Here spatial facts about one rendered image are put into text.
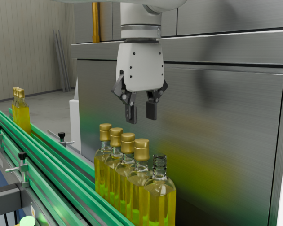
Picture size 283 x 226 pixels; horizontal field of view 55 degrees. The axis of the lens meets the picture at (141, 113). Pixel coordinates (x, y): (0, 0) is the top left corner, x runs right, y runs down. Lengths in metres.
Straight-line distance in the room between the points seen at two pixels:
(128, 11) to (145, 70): 0.12
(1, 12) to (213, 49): 9.68
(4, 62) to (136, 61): 9.51
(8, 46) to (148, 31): 9.68
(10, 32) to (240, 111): 9.88
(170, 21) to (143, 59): 0.22
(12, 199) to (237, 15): 1.00
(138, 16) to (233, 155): 0.34
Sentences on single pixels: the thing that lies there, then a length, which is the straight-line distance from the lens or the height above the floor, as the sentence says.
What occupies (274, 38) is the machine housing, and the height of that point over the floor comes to 1.55.
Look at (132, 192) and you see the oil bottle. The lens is 0.65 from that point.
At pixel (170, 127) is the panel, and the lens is 0.72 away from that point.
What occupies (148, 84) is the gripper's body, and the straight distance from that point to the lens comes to 0.58.
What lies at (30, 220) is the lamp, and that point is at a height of 1.02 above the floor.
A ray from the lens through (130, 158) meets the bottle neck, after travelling 0.67.
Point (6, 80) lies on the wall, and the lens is 10.04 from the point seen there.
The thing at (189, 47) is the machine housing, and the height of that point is 1.54.
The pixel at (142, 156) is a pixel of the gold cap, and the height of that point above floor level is 1.30.
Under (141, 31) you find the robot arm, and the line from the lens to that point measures 0.55.
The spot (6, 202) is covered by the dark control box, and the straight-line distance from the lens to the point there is 1.20.
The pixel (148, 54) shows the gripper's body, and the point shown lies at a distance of 0.57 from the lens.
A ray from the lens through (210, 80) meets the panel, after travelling 0.62.
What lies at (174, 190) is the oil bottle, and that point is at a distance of 0.61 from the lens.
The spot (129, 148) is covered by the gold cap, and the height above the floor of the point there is 1.30.
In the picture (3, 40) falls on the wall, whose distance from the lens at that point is 10.06.
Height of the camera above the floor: 1.52
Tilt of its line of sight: 12 degrees down
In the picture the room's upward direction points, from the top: straight up
